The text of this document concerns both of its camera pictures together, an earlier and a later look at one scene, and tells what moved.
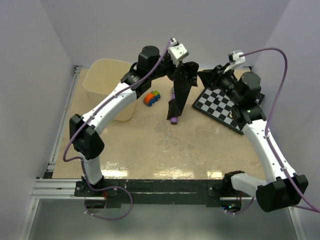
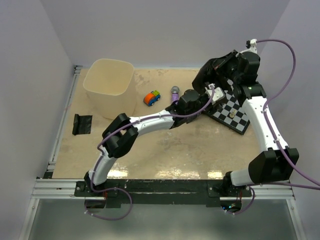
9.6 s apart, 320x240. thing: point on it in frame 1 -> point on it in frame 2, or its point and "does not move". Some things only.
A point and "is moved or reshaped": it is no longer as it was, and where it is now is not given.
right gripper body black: (225, 80) -> (237, 78)
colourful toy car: (150, 98) does not move
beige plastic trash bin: (101, 76) does not move
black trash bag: (184, 78) is moved or reshaped
